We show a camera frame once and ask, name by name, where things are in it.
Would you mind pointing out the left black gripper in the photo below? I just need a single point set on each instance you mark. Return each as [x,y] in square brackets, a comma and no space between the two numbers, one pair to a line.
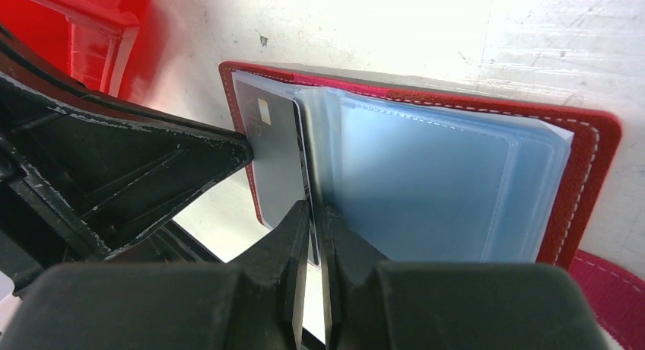
[84,179]

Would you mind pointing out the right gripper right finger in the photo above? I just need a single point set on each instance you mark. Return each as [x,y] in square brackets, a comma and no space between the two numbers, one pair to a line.
[355,297]

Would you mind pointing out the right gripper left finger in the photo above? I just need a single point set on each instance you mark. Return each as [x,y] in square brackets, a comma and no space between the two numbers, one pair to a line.
[273,284]

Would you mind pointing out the red leather card holder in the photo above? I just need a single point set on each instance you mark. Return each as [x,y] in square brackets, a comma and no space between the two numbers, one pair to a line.
[479,205]

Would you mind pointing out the dark green VIP credit card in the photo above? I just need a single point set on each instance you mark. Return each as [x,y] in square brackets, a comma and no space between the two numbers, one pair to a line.
[273,125]

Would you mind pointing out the red plastic tray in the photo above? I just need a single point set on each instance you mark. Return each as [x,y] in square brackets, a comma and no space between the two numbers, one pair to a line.
[89,40]

